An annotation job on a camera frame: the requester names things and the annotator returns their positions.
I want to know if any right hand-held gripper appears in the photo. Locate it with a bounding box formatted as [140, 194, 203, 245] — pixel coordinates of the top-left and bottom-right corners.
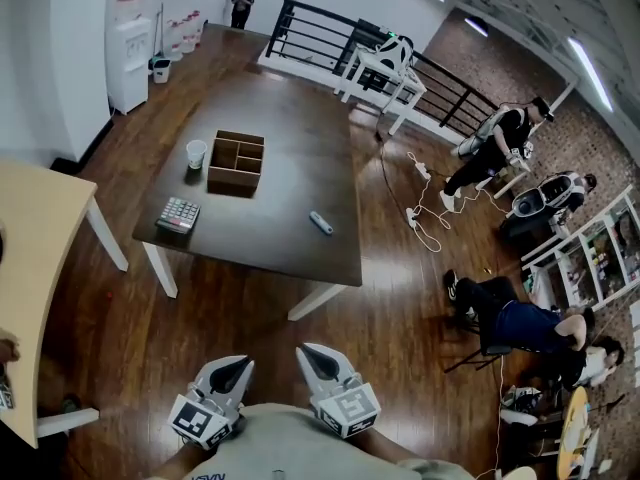
[295, 343, 383, 440]

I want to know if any yellow round table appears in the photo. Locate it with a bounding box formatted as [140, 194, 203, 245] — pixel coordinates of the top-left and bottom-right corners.
[557, 385, 594, 480]

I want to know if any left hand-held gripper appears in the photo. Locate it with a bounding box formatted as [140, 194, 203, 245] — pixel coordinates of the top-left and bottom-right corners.
[167, 353, 256, 452]

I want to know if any black metal railing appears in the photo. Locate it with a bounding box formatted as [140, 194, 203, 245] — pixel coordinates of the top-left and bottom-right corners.
[264, 0, 501, 132]

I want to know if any person's right forearm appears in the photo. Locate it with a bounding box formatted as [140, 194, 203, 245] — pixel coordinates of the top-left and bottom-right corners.
[367, 430, 431, 469]

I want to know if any white shelf unit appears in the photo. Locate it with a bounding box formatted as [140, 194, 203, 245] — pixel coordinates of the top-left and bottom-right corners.
[519, 182, 640, 314]

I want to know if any broom with long handle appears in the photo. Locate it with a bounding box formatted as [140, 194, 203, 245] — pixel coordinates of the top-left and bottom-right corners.
[152, 2, 166, 62]

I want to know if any white and black device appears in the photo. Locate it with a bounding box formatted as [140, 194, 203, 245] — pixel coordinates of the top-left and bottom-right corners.
[375, 35, 416, 72]

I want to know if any dark brown table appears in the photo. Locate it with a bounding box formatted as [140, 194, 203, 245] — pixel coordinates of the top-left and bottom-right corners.
[132, 70, 364, 322]

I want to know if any white paper cup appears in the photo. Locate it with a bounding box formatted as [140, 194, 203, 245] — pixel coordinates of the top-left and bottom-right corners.
[186, 139, 208, 170]

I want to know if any long ceiling strip light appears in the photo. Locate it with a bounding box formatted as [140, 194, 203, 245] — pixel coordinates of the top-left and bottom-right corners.
[567, 36, 615, 114]

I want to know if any person's left forearm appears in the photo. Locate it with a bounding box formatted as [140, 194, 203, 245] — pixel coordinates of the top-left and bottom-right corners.
[149, 440, 211, 480]

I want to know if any black folding chair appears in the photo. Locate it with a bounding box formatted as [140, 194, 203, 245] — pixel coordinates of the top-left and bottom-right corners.
[443, 317, 516, 374]

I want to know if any white power cable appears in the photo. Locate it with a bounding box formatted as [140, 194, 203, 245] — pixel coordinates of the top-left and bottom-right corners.
[407, 151, 511, 254]

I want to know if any white water dispenser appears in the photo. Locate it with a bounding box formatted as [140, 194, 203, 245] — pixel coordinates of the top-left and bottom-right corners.
[104, 0, 153, 115]

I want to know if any light wooden table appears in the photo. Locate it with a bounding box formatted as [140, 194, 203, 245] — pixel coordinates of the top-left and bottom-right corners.
[0, 160, 130, 449]

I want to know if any wooden organiser box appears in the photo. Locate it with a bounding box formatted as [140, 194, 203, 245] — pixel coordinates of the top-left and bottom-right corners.
[206, 129, 266, 199]

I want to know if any black floor cable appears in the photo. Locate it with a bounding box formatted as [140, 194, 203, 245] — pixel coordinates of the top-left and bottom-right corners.
[374, 117, 417, 215]

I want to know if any black calculator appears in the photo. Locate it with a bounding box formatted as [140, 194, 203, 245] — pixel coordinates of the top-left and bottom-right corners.
[154, 196, 202, 234]

